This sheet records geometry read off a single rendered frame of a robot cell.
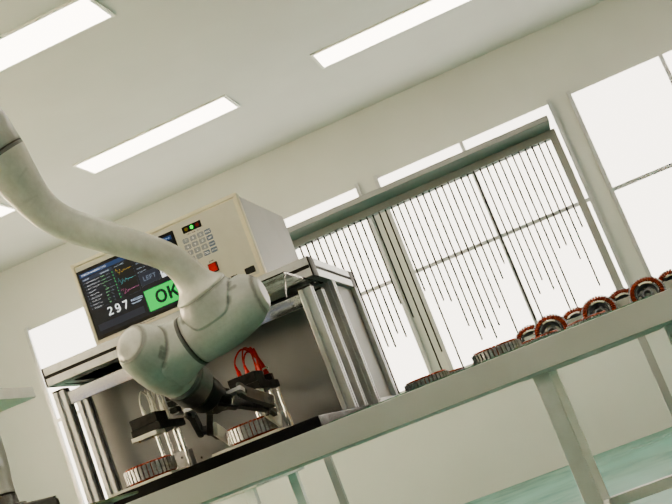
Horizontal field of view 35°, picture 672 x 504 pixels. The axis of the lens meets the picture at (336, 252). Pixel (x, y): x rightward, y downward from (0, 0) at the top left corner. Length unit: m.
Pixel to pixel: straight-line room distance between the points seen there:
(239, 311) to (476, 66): 7.12
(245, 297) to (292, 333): 0.59
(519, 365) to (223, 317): 0.53
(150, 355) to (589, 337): 0.77
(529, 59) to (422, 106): 0.94
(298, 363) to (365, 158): 6.48
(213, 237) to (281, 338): 0.29
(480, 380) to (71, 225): 0.77
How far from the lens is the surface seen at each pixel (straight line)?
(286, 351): 2.46
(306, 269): 2.30
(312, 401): 2.45
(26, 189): 1.94
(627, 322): 1.86
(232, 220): 2.40
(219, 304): 1.89
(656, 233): 8.59
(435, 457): 8.64
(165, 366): 1.93
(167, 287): 2.44
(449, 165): 5.66
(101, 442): 2.57
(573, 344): 1.86
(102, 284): 2.50
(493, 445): 8.58
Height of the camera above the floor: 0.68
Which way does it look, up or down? 10 degrees up
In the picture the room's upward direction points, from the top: 21 degrees counter-clockwise
